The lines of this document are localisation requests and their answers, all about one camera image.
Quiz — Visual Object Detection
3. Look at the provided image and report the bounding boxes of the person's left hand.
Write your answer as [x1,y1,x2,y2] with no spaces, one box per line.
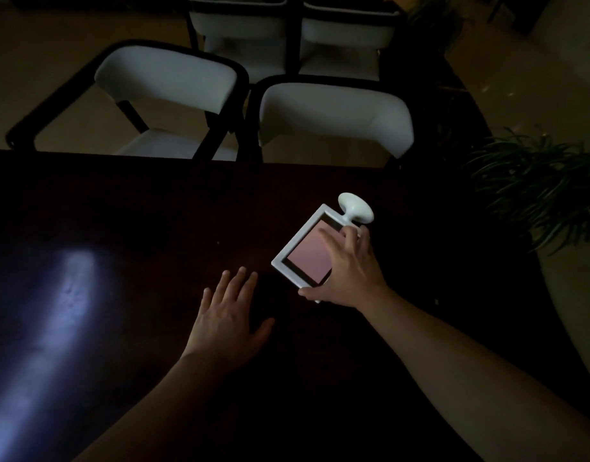
[181,267,276,368]

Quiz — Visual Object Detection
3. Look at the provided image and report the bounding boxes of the person's right hand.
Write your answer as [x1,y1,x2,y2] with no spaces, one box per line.
[298,225,391,312]

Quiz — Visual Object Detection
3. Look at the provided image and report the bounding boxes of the white framed mirror with stand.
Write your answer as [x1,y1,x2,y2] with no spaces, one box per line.
[270,192,375,304]

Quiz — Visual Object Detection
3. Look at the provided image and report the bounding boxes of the person's right forearm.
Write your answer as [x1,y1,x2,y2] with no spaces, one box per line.
[359,286,590,462]

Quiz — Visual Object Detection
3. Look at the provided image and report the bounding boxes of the person's left forearm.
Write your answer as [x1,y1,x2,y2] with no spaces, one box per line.
[71,353,245,462]

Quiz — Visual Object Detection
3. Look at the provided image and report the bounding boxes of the green potted plant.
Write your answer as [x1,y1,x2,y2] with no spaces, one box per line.
[466,127,590,255]

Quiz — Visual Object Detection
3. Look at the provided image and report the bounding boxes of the white chair with black frame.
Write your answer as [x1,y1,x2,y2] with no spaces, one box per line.
[185,0,296,84]
[295,0,406,83]
[244,74,416,169]
[5,39,250,162]

